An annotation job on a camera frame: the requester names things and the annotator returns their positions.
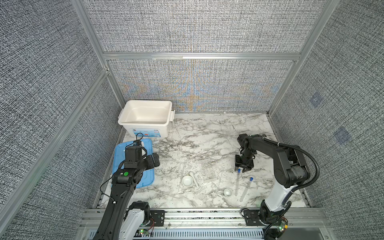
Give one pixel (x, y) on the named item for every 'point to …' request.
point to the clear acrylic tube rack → (211, 171)
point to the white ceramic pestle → (192, 174)
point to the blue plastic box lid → (147, 180)
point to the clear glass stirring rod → (181, 178)
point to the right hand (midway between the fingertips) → (239, 169)
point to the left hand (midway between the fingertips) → (150, 157)
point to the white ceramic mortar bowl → (187, 180)
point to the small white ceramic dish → (228, 192)
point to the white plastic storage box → (150, 118)
